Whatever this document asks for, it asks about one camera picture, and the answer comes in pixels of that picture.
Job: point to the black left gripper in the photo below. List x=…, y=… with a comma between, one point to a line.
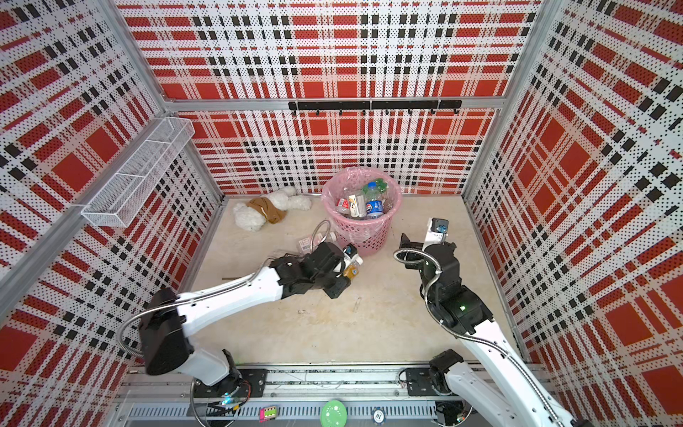
x=335, y=286

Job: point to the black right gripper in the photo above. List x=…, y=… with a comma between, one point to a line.
x=415, y=252

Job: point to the red yellow label bottle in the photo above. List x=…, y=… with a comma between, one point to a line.
x=353, y=269

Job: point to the white label tea bottle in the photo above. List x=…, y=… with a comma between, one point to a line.
x=357, y=203

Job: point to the green soda bottle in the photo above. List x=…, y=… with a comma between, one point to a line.
x=377, y=186

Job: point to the clear bottle pink label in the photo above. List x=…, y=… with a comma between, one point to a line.
x=308, y=244

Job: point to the pepsi label clear bottle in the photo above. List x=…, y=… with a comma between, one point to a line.
x=374, y=206

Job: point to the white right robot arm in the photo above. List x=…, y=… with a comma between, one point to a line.
x=516, y=398

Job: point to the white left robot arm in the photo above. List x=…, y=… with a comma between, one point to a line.
x=162, y=334

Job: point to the pink perforated waste bin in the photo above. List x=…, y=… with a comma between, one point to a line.
x=360, y=229

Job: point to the white plush toy brown scarf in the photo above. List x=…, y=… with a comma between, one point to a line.
x=271, y=208

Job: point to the green round button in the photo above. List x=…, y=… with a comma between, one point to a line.
x=333, y=414

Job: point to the pink small device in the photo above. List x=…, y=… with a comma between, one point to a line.
x=267, y=414

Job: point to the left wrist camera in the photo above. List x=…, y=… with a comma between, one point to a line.
x=352, y=256

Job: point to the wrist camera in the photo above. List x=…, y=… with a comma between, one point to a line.
x=352, y=256
x=437, y=231

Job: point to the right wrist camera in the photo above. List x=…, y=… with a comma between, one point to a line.
x=437, y=231

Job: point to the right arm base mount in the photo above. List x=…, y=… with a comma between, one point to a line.
x=447, y=376

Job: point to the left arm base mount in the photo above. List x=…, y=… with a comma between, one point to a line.
x=231, y=393

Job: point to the black wall hook rail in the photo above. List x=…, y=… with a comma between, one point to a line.
x=342, y=106

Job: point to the white wire mesh shelf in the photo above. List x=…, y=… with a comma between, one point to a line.
x=122, y=197

